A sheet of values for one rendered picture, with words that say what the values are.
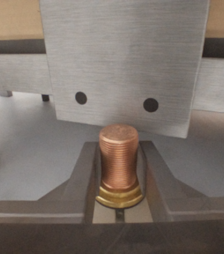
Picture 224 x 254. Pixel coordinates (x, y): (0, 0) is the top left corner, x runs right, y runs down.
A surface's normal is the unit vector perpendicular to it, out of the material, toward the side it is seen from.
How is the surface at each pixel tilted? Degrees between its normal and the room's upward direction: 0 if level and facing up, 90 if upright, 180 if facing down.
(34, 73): 90
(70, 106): 90
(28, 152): 180
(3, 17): 90
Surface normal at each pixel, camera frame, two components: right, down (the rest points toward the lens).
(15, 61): -0.33, 0.44
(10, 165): -0.02, -0.89
